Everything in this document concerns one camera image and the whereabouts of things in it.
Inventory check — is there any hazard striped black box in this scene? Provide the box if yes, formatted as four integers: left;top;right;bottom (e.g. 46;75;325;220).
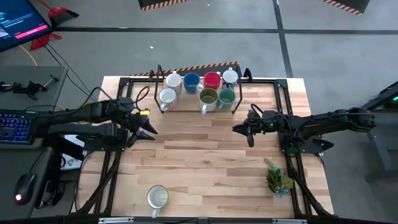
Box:
137;0;190;12
320;0;371;16

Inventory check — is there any black aluminium table frame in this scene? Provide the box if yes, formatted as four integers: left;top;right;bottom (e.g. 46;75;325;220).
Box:
73;76;335;224

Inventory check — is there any black equipment cart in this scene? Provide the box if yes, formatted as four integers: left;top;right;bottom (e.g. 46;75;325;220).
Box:
348;80;398;181

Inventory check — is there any computer monitor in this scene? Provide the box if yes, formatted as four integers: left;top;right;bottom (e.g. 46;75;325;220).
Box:
0;0;52;53

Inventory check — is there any white printed box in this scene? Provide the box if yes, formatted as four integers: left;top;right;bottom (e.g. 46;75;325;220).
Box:
60;133;86;171

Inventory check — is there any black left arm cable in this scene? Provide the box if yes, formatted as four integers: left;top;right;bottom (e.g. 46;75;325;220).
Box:
77;86;151;111

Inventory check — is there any yellow cable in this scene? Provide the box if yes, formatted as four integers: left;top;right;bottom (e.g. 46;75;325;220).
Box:
19;45;38;67

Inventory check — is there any red and white mug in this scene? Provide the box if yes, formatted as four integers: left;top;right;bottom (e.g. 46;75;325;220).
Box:
203;71;222;91

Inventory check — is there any cream ceramic mug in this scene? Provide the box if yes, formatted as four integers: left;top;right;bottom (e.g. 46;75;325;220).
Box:
146;184;170;218

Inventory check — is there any black computer mouse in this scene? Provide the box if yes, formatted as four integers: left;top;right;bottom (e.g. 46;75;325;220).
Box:
14;172;36;206

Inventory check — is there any grey side desk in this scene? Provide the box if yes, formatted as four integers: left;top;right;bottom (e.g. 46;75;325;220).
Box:
0;146;53;220
0;65;69;150

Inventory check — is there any red white patterned mug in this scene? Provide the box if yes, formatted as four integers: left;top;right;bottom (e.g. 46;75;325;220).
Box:
159;87;178;112

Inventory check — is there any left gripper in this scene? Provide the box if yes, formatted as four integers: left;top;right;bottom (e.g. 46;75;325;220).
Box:
123;107;159;149

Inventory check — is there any potted succulent plant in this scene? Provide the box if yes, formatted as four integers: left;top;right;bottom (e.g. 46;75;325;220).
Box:
263;157;295;200

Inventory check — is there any red dustpan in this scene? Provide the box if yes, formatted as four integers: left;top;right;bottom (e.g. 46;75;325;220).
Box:
37;0;80;27

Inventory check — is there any red plastic base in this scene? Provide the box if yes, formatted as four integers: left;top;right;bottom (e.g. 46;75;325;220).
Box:
30;32;63;52

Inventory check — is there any wooden shelf black frame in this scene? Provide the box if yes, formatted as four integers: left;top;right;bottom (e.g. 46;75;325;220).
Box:
149;64;253;115

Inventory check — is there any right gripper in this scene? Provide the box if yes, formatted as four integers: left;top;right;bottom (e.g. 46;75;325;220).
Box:
232;108;280;147

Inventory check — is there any grey white diamond mug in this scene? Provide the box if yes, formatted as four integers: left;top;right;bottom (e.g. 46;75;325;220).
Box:
165;71;183;94

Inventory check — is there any black clamp tool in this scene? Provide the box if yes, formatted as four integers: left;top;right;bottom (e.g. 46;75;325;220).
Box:
0;74;59;101

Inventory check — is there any backlit keyboard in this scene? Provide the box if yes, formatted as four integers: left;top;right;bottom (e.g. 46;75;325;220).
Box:
0;108;44;146

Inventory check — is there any hazard striped black platform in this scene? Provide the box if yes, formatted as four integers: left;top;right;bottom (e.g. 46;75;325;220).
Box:
129;61;240;78

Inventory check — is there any silver metal bracket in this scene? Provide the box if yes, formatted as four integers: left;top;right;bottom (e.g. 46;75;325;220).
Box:
272;218;307;224
98;217;134;224

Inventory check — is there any sage green mug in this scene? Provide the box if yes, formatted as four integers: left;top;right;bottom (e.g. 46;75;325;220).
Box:
218;88;236;111

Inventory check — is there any blue white floral mug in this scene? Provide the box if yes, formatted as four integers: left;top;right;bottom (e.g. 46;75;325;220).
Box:
221;67;239;91

